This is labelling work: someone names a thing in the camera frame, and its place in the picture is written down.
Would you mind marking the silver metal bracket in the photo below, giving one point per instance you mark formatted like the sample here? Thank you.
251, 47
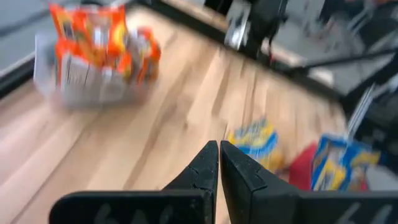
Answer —
237, 26

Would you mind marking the black aluminium table frame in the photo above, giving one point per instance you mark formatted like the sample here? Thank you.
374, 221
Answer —
15, 77

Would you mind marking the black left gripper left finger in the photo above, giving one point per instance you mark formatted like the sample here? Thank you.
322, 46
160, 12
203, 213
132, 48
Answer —
192, 199

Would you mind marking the red translucent plastic bin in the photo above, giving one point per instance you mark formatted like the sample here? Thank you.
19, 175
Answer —
300, 171

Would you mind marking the thin black rig rod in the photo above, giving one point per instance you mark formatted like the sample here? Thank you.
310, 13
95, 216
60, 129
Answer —
342, 60

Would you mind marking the silver aluminium extrusion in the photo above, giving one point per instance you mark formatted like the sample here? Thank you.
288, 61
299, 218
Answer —
360, 107

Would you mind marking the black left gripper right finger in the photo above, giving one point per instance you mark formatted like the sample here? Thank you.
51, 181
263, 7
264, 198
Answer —
248, 193

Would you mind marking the blue Maruchan ramen packet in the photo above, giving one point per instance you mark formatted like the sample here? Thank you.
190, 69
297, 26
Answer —
362, 169
329, 165
258, 143

